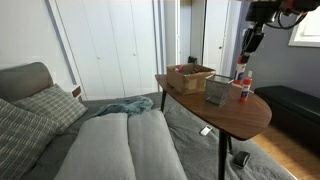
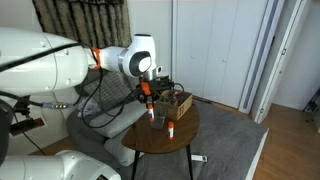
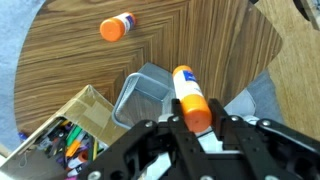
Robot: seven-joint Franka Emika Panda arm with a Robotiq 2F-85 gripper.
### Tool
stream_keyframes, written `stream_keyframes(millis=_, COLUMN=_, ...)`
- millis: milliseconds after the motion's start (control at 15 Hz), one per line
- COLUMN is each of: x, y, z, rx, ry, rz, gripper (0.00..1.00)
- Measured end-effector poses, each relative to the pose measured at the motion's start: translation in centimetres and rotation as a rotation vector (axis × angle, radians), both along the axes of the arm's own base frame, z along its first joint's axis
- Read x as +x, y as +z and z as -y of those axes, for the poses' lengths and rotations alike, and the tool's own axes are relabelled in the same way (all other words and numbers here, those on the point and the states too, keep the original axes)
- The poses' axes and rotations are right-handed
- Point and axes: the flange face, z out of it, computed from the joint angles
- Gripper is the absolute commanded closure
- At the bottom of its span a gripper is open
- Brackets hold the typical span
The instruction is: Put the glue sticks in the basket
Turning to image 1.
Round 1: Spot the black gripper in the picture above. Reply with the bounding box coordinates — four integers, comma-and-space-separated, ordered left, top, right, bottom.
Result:
240, 0, 279, 64

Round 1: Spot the white room door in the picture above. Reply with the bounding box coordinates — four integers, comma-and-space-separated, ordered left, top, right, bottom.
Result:
202, 0, 232, 76

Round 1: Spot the brown cardboard box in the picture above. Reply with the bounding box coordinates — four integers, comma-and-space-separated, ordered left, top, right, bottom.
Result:
166, 63, 217, 96

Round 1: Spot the dark wooden side table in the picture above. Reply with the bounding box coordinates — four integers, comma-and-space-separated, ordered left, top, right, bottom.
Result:
154, 73, 273, 180

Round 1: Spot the black bench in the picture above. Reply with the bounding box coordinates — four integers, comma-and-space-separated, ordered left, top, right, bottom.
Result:
253, 85, 320, 155

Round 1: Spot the white remote control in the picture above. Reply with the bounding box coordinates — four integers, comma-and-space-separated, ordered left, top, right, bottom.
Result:
199, 124, 213, 137

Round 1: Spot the white closet door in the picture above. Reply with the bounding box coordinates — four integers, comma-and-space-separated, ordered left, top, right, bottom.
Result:
106, 0, 160, 98
54, 0, 116, 100

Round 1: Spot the small black device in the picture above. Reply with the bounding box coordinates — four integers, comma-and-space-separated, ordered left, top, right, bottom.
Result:
232, 150, 252, 169

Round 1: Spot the teal crumpled blanket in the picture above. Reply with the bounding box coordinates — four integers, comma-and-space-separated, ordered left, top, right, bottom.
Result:
90, 95, 155, 118

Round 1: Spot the plain light grey pillow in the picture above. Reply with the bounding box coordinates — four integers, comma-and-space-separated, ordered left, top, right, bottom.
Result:
127, 109, 188, 180
54, 112, 137, 180

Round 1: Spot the white and wood nightstand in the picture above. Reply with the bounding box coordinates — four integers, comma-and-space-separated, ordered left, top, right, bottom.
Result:
67, 84, 84, 100

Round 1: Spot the grey plaid pillow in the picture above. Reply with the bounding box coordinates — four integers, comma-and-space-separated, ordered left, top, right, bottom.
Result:
11, 83, 89, 135

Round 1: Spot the grey upholstered headboard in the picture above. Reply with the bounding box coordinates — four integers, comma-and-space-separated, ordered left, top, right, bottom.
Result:
0, 61, 55, 103

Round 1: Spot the grey dashed pattern pillow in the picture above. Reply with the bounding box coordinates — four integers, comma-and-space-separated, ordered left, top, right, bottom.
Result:
0, 98, 60, 180

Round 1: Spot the black wire mesh basket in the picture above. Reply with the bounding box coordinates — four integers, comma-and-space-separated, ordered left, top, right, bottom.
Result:
204, 74, 235, 107

